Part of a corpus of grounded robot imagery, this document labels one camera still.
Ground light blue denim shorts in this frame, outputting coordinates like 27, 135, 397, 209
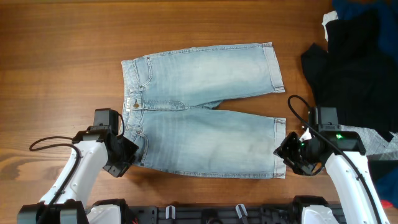
121, 42, 286, 179

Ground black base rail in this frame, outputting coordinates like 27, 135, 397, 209
130, 205, 295, 224

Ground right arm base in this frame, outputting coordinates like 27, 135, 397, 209
289, 195, 338, 224

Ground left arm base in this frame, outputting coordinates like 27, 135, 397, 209
87, 199, 132, 224

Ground white cloth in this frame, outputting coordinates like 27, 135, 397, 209
322, 11, 338, 42

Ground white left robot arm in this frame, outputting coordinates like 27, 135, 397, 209
17, 129, 138, 223

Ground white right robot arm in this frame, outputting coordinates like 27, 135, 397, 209
274, 131, 389, 223

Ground grey patterned garment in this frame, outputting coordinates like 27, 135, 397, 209
341, 125, 397, 161

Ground dark blue garment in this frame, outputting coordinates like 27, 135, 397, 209
332, 0, 397, 62

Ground black garment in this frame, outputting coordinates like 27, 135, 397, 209
301, 9, 397, 141

